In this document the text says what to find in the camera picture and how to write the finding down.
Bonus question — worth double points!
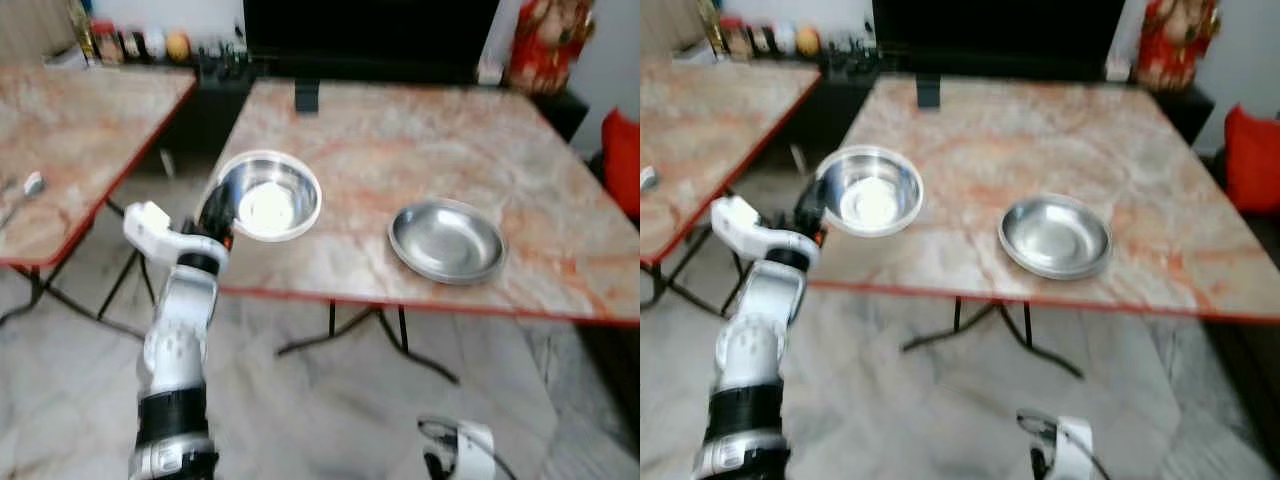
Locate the black folding table legs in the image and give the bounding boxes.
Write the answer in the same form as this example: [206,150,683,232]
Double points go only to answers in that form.
[640,222,749,313]
[275,300,462,387]
[900,296,1087,382]
[0,198,163,343]

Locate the deep steel bowl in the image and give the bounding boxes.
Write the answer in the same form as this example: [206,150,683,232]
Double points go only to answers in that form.
[815,145,925,239]
[212,150,323,244]

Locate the golden bottle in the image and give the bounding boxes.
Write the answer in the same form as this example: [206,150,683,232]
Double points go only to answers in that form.
[698,0,723,56]
[68,0,96,59]

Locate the black television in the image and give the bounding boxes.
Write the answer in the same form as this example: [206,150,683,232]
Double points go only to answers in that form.
[872,0,1128,83]
[243,0,501,85]

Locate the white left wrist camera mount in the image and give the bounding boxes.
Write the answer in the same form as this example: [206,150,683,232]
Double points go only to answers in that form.
[710,195,803,263]
[123,200,236,267]

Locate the shallow steel plate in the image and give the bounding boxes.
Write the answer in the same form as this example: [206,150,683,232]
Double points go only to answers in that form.
[388,198,508,286]
[998,193,1114,281]

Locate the red cushion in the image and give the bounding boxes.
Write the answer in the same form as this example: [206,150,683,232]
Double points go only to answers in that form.
[601,108,641,222]
[1224,104,1280,217]

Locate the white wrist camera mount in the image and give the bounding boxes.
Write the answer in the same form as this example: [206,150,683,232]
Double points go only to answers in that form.
[440,418,497,480]
[710,195,803,263]
[1040,410,1097,480]
[123,200,236,267]

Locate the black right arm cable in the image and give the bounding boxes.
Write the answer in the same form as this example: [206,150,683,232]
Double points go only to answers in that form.
[1075,436,1116,480]
[470,438,523,480]

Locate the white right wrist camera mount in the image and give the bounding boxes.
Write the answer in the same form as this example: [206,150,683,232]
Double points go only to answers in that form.
[440,418,497,480]
[1040,410,1097,480]

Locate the black low cabinet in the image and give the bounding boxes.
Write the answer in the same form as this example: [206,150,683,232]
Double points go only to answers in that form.
[790,50,1216,151]
[150,55,591,156]

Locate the red and gold figure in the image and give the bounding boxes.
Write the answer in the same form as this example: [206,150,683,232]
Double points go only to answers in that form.
[507,0,597,96]
[1136,0,1222,92]

